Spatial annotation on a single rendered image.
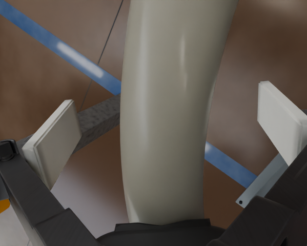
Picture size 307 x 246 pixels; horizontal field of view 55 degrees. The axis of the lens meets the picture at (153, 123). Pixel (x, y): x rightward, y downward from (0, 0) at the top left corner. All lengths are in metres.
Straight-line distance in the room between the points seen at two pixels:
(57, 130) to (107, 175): 1.80
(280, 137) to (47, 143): 0.13
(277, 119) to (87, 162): 1.89
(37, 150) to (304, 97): 1.35
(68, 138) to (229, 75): 1.29
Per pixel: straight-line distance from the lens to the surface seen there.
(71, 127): 0.21
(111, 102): 1.14
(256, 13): 1.41
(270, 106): 0.19
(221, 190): 1.69
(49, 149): 0.17
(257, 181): 1.61
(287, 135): 0.17
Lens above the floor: 1.40
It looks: 58 degrees down
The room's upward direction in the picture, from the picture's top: 128 degrees counter-clockwise
